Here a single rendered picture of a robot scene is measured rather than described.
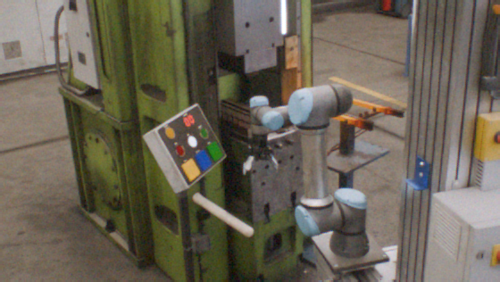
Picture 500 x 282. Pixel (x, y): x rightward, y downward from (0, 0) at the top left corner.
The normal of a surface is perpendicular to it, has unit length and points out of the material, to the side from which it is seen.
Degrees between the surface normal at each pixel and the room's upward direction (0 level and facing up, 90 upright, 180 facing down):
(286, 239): 90
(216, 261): 90
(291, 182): 90
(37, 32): 90
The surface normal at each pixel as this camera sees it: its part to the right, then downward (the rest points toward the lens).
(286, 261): 0.59, 0.26
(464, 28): 0.23, 0.35
